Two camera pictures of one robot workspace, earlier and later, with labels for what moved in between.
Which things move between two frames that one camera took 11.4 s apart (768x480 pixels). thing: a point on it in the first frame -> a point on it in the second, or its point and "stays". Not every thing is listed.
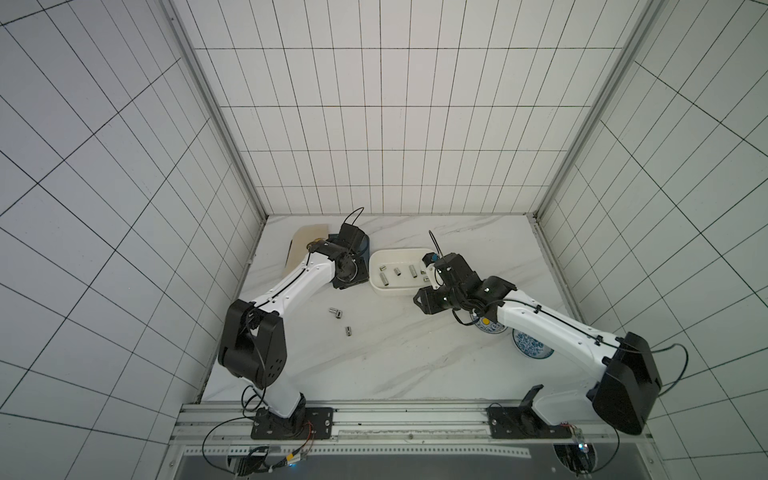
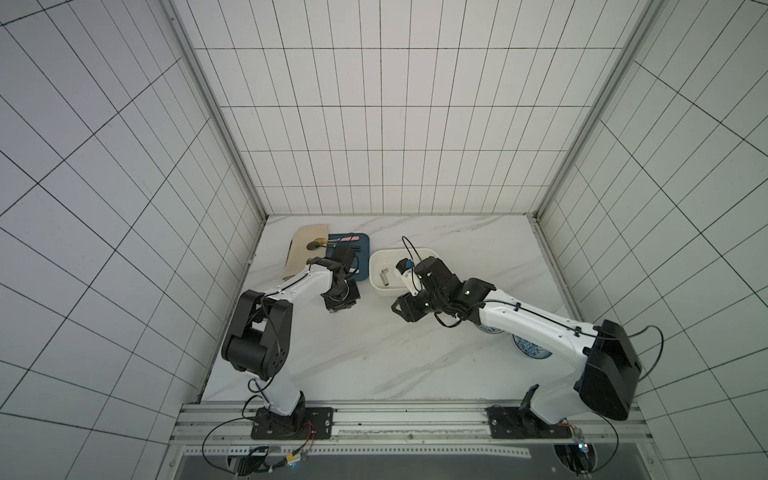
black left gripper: [362, 276] -> [351, 301]
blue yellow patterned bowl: [487, 324] stays
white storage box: [398, 271] stays
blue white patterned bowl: [530, 346] stays
